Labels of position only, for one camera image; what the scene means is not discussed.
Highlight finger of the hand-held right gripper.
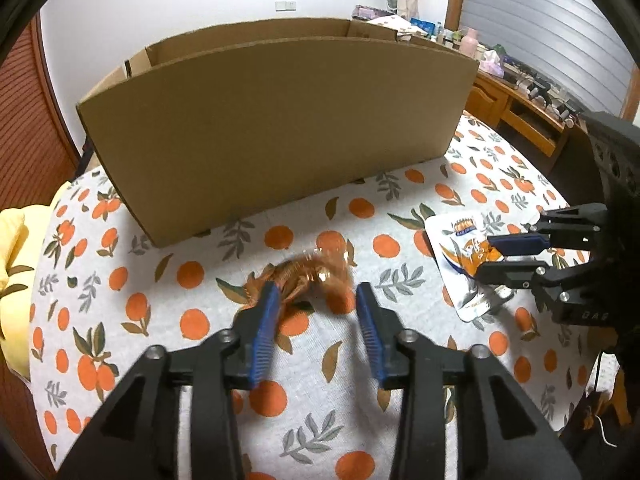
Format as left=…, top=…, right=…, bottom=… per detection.
left=475, top=259, right=611, bottom=327
left=487, top=202, right=609, bottom=260

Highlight red-brown wooden wardrobe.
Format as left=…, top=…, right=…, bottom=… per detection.
left=0, top=12, right=81, bottom=211

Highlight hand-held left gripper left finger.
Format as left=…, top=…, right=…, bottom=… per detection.
left=57, top=281, right=282, bottom=480

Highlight grey window blinds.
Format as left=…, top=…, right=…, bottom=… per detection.
left=460, top=0, right=638, bottom=116

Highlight white rounded snack pouch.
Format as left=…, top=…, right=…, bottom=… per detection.
left=424, top=212, right=543, bottom=323

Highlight clear packet of brown cookies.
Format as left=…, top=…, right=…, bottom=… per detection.
left=245, top=247, right=357, bottom=316

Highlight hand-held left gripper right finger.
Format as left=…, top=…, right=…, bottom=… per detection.
left=355, top=282, right=583, bottom=480

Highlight brown cardboard box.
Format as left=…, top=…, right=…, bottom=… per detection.
left=75, top=16, right=478, bottom=248

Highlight cluster of dark gadgets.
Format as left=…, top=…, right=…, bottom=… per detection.
left=500, top=55, right=585, bottom=123

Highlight orange fruit print tablecloth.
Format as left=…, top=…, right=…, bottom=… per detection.
left=29, top=110, right=623, bottom=480

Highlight yellow plush cushion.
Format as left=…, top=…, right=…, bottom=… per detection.
left=0, top=205, right=53, bottom=381

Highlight wooden desk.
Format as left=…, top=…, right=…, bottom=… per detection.
left=462, top=67, right=573, bottom=158

